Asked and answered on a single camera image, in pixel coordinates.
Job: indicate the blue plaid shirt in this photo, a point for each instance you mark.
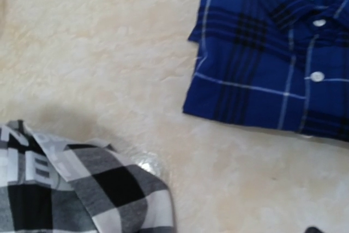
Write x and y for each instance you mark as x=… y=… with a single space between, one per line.
x=275 y=64

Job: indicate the black white checked shirt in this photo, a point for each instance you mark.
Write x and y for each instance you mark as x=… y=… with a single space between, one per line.
x=53 y=184

